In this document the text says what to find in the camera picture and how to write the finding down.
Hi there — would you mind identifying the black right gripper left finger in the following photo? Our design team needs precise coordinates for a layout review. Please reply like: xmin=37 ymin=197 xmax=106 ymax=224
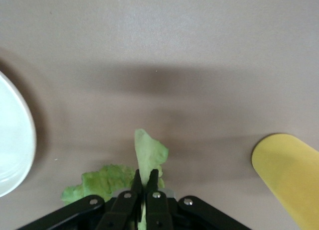
xmin=17 ymin=169 xmax=144 ymax=230

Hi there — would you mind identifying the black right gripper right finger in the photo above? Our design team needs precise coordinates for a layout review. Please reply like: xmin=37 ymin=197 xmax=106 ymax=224
xmin=145 ymin=169 xmax=252 ymax=230

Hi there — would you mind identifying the green lettuce leaf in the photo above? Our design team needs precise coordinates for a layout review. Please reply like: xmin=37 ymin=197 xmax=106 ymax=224
xmin=61 ymin=129 xmax=170 ymax=230

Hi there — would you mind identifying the yellow squeeze bottle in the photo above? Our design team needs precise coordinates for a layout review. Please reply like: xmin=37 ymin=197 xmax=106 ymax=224
xmin=251 ymin=133 xmax=319 ymax=230

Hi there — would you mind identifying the beige plate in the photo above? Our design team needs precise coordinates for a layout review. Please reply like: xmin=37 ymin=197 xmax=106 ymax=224
xmin=0 ymin=70 xmax=37 ymax=198

